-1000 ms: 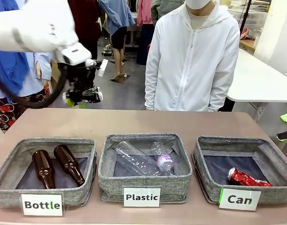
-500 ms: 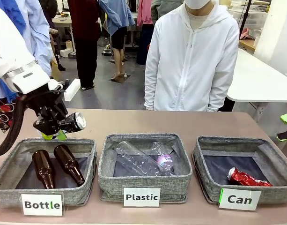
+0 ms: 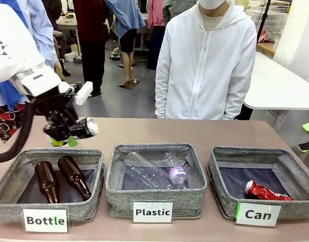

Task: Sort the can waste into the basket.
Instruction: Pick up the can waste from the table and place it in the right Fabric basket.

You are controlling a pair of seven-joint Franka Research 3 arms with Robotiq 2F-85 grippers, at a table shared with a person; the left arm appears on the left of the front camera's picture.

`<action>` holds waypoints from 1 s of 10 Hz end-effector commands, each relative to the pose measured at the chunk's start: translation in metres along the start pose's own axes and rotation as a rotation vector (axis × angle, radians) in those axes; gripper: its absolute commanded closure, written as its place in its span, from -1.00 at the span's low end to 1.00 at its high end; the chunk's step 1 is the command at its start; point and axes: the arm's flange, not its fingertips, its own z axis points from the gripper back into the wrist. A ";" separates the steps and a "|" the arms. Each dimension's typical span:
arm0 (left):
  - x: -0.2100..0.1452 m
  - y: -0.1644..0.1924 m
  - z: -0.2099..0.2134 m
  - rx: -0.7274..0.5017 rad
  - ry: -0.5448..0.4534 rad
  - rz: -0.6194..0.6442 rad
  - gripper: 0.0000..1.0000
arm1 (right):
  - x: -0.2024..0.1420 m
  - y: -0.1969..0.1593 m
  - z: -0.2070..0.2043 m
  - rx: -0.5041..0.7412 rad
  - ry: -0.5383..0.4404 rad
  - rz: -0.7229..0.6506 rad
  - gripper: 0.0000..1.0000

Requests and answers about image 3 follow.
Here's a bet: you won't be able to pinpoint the mannequin in dark red top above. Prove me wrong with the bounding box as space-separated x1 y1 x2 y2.
73 0 110 98

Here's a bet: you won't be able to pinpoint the white face mask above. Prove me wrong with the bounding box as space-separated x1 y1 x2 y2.
197 0 226 11

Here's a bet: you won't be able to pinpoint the grey green sneaker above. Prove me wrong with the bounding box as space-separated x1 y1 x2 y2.
297 139 309 153

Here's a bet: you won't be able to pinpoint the brown cardboard box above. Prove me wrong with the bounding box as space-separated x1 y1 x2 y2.
54 58 67 82

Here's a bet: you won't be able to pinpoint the white Can label sign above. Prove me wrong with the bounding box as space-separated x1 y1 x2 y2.
235 202 282 228

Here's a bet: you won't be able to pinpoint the white Plastic label sign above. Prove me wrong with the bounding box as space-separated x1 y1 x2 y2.
132 199 175 224

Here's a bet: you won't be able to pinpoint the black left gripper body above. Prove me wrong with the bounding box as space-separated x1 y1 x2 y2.
34 82 82 128

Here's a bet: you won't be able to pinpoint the red crushed can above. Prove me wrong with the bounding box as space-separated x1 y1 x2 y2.
245 179 294 202

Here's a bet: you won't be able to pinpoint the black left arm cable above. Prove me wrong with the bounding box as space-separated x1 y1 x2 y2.
0 99 36 164

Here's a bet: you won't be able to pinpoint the pink hanging garment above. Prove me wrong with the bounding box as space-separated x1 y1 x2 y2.
147 0 165 30

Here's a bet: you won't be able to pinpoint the blue scarf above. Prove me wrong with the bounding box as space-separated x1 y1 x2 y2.
0 80 22 112

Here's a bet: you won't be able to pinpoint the person in white hoodie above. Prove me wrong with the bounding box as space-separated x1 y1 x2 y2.
154 0 258 120

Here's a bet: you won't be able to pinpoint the small plastic bottle purple label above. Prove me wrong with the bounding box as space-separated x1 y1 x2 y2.
163 152 192 190

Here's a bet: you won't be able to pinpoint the large clear plastic bottle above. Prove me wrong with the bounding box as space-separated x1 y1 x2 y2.
122 151 180 190

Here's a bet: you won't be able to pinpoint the brown glass bottle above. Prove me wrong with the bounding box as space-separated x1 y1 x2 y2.
57 155 93 202
34 161 61 205

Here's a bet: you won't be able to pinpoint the clear plastic storage boxes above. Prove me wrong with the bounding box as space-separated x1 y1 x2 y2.
244 0 289 34

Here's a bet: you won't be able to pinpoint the red floral skirt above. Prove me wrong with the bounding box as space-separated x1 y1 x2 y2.
0 103 29 144

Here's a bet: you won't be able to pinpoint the pink cloth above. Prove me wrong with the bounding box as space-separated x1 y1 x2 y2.
256 30 273 44

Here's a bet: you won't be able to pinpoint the wooden workbench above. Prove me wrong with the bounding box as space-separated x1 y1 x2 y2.
55 14 82 57

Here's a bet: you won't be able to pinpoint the white Bottle label sign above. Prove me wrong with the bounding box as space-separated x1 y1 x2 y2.
22 206 70 233

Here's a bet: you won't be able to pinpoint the person's left forearm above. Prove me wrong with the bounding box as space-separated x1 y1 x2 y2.
222 75 246 120

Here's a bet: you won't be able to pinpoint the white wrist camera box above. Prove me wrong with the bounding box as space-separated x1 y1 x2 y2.
74 81 94 106

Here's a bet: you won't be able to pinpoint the black crushed can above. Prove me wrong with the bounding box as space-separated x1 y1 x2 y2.
68 116 99 140

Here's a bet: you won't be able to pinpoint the person's right forearm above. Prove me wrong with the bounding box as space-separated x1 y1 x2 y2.
155 73 170 119

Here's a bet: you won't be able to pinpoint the black tripod pole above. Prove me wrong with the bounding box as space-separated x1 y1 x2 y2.
255 0 271 46

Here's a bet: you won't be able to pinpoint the grey fabric basket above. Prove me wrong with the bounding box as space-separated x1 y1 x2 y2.
207 146 309 221
105 143 209 220
0 147 105 225

